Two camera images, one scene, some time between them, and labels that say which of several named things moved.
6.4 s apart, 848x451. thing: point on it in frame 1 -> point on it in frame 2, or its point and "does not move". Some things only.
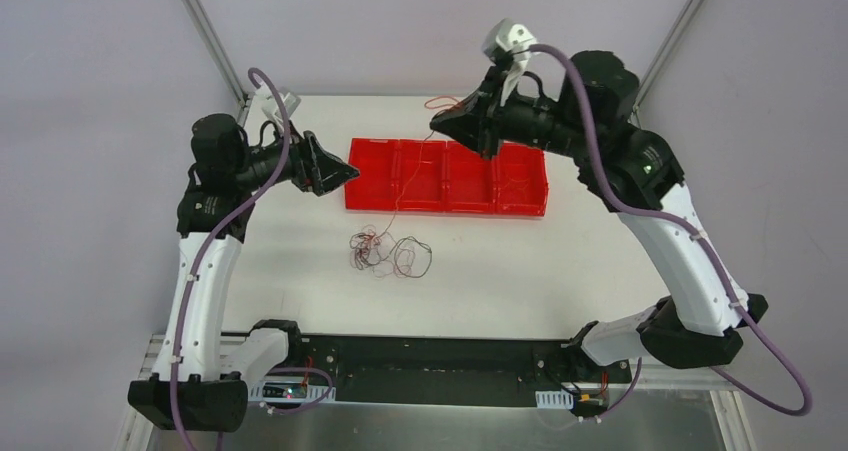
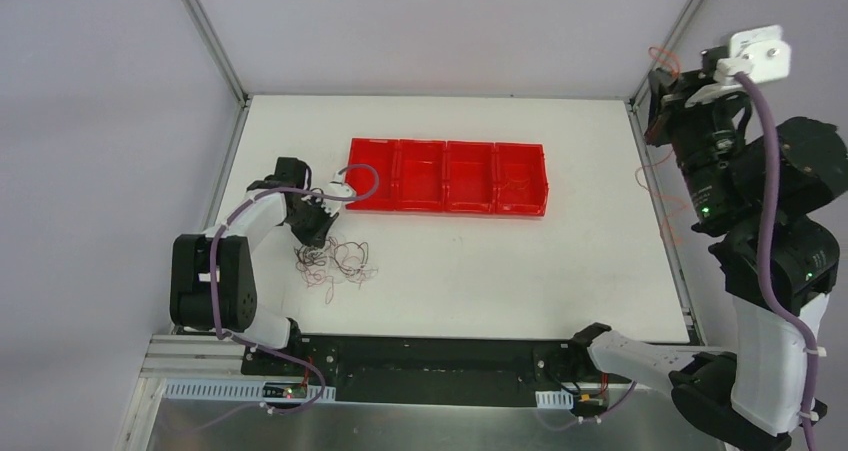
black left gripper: (309, 163) -> (313, 224)
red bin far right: (520, 180) does not move
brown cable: (407, 257) -> (328, 263)
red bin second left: (421, 176) does not move
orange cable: (367, 246) -> (680, 207)
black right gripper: (493, 113) -> (672, 105)
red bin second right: (470, 181) does not move
